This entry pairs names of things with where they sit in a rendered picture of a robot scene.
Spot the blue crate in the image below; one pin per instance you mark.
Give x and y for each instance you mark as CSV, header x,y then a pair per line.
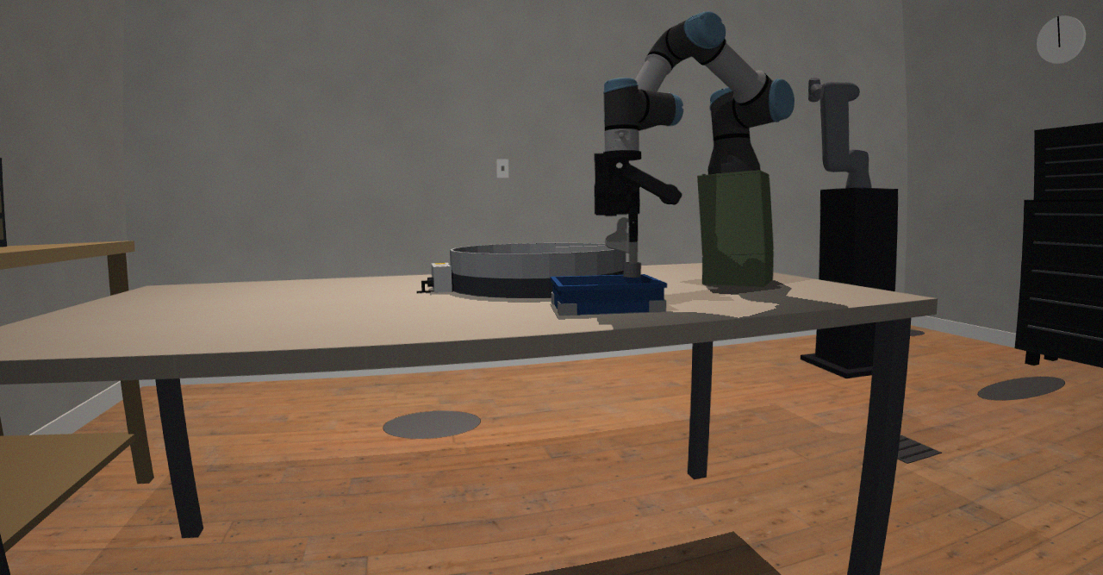
x,y
607,294

